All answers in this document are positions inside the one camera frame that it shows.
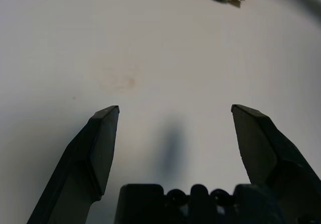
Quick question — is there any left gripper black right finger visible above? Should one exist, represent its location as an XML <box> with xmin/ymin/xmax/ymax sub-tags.
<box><xmin>230</xmin><ymin>104</ymin><xmax>321</xmax><ymax>224</ymax></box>

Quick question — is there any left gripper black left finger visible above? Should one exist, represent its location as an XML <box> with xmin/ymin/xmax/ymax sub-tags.
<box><xmin>27</xmin><ymin>105</ymin><xmax>120</xmax><ymax>224</ymax></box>

